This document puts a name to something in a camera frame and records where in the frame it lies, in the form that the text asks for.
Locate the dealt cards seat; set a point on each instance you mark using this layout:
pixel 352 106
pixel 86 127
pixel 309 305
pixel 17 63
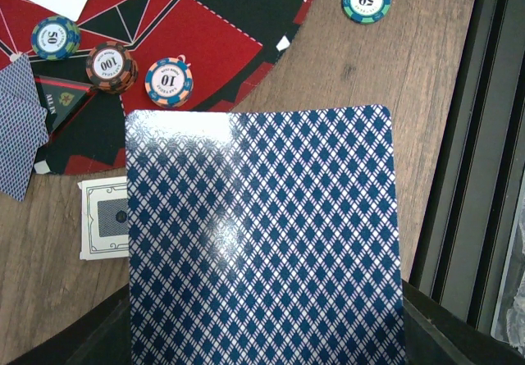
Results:
pixel 23 128

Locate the blue backed card deck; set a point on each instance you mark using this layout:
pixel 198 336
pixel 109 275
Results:
pixel 264 238

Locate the red black chips seat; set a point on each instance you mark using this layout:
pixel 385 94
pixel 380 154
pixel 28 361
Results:
pixel 111 68

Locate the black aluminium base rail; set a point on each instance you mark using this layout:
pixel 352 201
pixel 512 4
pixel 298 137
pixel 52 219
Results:
pixel 479 179

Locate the round red black poker mat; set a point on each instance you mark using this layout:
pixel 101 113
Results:
pixel 230 46

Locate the teal chip stack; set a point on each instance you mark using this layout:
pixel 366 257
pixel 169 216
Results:
pixel 365 11

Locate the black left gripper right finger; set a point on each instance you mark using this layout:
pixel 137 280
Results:
pixel 435 336

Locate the teal chips seat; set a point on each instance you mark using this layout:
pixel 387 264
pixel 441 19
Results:
pixel 55 38

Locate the green triangular all-in marker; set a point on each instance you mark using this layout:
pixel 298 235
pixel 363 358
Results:
pixel 62 99

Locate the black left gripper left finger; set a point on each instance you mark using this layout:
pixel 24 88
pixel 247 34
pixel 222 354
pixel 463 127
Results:
pixel 101 336

